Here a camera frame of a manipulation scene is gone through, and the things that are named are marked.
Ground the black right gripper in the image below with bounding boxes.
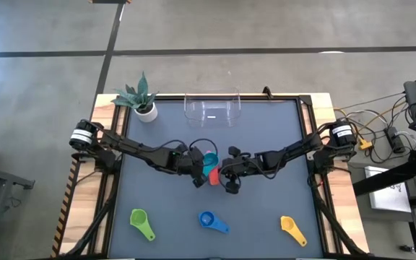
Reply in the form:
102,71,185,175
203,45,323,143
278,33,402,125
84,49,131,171
221,145,254,194

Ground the teal measuring cup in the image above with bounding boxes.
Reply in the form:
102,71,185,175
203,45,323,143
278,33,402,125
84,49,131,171
203,152,220,177

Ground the red measuring cup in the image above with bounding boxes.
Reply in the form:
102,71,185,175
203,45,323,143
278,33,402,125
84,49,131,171
204,149,221,186

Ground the blue measuring cup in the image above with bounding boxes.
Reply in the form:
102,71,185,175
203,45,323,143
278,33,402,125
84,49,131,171
198,210,231,235

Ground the yellow measuring cup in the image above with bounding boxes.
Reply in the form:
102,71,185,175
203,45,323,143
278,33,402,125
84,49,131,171
279,215,308,248

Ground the clear plastic basket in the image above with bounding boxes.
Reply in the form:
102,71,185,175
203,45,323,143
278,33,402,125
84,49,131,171
183,90,242,129

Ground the green measuring cup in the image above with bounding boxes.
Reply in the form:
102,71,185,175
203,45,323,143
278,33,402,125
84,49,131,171
129,208,157,242

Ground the white plant pot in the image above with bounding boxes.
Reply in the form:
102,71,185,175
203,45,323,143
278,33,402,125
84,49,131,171
134,103,159,124

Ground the green snake plant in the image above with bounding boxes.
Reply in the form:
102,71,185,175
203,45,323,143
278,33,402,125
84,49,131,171
110,71,160,113

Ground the toothed black strip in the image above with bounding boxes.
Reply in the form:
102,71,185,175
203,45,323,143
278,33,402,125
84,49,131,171
51,126,88,258

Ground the black diagonal beam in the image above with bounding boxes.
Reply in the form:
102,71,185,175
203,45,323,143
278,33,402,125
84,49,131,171
352,158,416,197

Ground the white board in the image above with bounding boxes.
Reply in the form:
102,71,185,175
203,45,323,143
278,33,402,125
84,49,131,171
364,165,412,214

